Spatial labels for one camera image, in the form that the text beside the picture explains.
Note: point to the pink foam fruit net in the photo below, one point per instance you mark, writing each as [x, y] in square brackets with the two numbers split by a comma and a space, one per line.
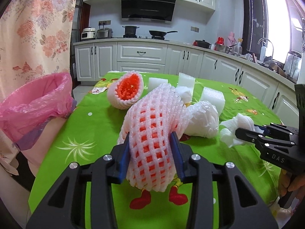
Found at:
[148, 125]

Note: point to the right hand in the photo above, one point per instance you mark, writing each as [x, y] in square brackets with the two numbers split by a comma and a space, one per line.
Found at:
[286, 185]

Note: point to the pink-bagged trash bin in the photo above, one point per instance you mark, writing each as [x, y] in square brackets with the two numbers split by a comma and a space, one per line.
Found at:
[32, 116]

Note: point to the dark wood glass door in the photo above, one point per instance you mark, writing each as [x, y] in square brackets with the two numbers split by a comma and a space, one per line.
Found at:
[80, 21]

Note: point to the white paper towel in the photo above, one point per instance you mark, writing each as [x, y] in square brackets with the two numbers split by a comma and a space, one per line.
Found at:
[227, 134]

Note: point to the red kettle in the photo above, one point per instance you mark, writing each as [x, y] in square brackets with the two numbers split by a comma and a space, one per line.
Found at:
[220, 41]

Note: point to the dark framed window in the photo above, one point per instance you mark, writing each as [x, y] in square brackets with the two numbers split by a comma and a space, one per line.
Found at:
[277, 20]

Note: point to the green cartoon tablecloth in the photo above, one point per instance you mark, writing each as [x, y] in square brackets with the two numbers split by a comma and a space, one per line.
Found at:
[93, 128]

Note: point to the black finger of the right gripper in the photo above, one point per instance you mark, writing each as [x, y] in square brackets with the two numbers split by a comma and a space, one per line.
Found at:
[254, 137]

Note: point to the white lower kitchen cabinets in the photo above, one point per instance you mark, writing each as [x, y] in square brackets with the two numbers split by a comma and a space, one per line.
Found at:
[95, 58]

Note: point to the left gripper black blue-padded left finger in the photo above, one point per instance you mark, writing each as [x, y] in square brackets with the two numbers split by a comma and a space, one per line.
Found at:
[63, 206]

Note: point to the pink thermos bottle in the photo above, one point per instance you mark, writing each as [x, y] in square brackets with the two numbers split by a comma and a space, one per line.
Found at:
[231, 41]

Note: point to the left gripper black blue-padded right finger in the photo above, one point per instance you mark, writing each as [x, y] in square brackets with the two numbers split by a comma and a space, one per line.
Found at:
[221, 187]

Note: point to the steel pressure cooker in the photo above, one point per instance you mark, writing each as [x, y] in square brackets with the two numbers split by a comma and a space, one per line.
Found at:
[104, 33]

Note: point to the white foam block tall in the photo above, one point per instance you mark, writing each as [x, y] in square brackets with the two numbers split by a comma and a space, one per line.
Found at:
[186, 80]

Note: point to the white plastic bag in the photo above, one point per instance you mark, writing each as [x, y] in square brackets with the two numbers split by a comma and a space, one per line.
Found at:
[204, 120]

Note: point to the chrome sink faucet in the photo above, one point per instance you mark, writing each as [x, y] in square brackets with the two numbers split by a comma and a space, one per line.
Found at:
[265, 42]

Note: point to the black range hood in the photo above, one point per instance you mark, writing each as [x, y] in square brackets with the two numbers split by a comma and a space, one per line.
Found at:
[147, 10]

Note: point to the black stock pot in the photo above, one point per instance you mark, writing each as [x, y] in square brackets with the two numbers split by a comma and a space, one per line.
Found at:
[130, 31]

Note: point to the steel mixing bowl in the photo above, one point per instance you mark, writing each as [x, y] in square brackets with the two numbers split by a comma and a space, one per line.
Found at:
[222, 48]

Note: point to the floral curtain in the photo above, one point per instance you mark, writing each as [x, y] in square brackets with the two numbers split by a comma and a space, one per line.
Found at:
[35, 42]

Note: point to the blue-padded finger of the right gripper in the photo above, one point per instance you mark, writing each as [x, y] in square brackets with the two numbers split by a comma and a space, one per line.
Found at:
[274, 129]

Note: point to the white rice cooker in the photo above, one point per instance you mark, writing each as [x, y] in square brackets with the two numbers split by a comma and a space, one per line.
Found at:
[88, 33]

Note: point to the red black casserole pot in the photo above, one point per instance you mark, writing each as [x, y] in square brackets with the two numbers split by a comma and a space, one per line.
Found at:
[202, 44]

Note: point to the black frying pan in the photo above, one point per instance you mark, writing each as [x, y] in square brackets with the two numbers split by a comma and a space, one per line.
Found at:
[160, 34]

